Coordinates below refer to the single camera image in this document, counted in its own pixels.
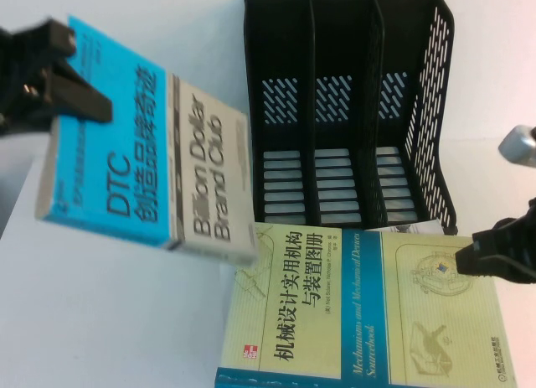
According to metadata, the black perforated book stand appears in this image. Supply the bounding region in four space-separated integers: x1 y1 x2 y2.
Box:
243 0 460 235

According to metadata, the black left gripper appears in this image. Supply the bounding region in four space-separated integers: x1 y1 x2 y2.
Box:
0 18 115 134

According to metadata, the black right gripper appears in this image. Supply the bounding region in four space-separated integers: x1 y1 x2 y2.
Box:
455 197 536 285

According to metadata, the blue DTC book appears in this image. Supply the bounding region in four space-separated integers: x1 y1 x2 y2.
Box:
34 13 261 268

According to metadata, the yellow-green mechanisms book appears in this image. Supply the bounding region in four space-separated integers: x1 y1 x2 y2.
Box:
213 221 518 388

